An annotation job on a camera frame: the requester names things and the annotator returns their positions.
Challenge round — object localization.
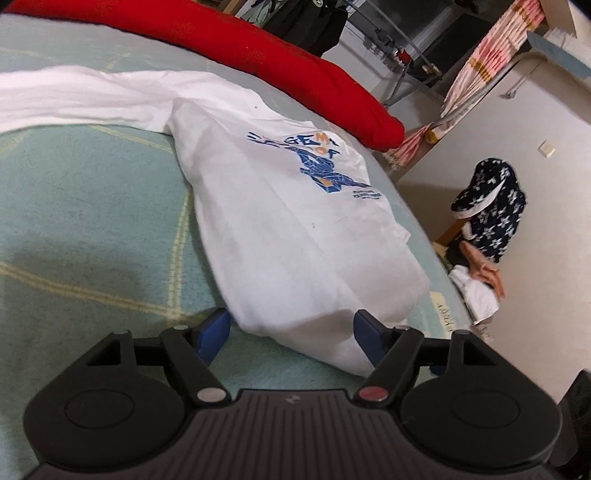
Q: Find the white printed sweatshirt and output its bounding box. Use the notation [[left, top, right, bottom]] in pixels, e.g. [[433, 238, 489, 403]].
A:
[[0, 65, 430, 377]]

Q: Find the pink patterned curtain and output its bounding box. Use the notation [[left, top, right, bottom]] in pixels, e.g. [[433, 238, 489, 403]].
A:
[[385, 0, 546, 169]]

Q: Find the white folded cloth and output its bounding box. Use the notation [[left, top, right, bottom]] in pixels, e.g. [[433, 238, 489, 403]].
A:
[[449, 265, 502, 321]]

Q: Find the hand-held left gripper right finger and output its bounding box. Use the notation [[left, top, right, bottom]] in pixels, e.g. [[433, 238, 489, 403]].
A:
[[353, 310, 506, 409]]

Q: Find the pale blue board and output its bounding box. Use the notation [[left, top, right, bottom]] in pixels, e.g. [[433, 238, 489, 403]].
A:
[[529, 25, 591, 79]]

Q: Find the black jacket with round badge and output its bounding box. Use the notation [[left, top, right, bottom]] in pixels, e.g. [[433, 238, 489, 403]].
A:
[[265, 0, 349, 51]]

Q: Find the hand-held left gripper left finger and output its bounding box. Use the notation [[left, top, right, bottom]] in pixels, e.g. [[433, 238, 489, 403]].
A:
[[78, 307, 232, 409]]

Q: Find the navy star-print garment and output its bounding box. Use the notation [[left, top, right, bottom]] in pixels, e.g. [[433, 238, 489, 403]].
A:
[[450, 158, 528, 264]]

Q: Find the red quilt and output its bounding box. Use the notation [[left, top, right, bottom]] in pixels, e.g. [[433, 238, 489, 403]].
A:
[[4, 0, 406, 151]]

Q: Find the wooden chair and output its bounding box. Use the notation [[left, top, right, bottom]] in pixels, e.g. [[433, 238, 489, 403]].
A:
[[436, 217, 467, 259]]

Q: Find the metal clothes drying rack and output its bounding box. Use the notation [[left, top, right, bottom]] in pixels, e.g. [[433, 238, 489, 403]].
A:
[[342, 0, 462, 109]]

